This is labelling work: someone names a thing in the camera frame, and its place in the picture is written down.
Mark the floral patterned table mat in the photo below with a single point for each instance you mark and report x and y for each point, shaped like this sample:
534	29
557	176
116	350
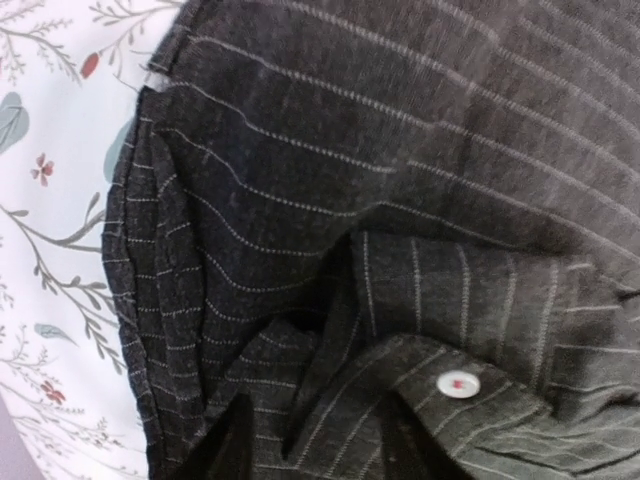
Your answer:
70	76

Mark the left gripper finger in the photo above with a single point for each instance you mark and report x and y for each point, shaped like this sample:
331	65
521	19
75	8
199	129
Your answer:
226	451

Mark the black striped garment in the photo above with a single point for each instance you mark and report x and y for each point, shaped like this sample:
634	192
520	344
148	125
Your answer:
408	230

